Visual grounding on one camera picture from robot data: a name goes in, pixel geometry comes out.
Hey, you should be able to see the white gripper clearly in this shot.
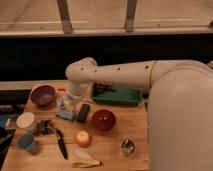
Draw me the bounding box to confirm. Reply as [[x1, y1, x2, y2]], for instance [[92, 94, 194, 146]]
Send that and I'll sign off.
[[64, 83, 88, 112]]

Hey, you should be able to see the light blue towel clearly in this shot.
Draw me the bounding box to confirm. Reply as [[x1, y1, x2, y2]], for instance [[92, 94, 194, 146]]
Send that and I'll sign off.
[[56, 97, 68, 110]]

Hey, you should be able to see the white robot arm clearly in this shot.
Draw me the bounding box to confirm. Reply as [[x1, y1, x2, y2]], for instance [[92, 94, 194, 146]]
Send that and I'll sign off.
[[65, 57, 213, 171]]

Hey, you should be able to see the blue plastic cup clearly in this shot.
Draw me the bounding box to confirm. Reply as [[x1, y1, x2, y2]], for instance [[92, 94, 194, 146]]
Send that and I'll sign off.
[[17, 134, 37, 154]]

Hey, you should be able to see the shiny metal cup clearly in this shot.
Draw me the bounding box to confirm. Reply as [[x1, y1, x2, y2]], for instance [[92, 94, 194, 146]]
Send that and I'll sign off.
[[121, 139, 135, 156]]

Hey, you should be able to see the blue sponge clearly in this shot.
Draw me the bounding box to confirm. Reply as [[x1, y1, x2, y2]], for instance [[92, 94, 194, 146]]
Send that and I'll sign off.
[[56, 109, 75, 121]]

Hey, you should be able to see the black rectangular block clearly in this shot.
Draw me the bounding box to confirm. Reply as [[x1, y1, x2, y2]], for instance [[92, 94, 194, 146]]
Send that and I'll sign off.
[[76, 104, 90, 123]]

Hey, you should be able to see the orange carrot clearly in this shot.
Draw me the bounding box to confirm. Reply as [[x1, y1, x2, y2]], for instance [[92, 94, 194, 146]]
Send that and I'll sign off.
[[57, 88, 66, 92]]

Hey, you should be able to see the purple bowl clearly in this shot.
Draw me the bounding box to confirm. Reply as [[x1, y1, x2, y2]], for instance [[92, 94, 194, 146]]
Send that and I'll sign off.
[[30, 85, 56, 107]]

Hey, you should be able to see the dark metal clamp tool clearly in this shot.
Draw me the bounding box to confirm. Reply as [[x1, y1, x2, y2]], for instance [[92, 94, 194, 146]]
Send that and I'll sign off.
[[34, 120, 55, 135]]

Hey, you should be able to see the orange apple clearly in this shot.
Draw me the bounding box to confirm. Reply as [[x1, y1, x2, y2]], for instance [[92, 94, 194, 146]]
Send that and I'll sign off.
[[76, 131, 90, 147]]

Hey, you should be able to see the red-orange bowl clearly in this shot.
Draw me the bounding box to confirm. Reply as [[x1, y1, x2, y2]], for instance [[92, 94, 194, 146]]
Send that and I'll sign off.
[[91, 110, 116, 134]]

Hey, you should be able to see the dark grape bunch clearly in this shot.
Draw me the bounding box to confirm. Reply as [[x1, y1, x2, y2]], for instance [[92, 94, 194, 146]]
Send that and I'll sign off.
[[95, 83, 113, 93]]

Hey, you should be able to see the green plastic tray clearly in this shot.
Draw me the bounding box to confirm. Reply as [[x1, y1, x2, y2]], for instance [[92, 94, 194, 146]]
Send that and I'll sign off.
[[91, 83, 143, 106]]

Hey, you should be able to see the yellow banana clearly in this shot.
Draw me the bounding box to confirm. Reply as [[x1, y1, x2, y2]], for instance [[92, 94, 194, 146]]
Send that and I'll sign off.
[[70, 149, 104, 169]]

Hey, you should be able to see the black handled knife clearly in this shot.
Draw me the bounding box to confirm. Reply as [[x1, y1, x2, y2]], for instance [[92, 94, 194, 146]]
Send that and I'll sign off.
[[55, 129, 68, 160]]

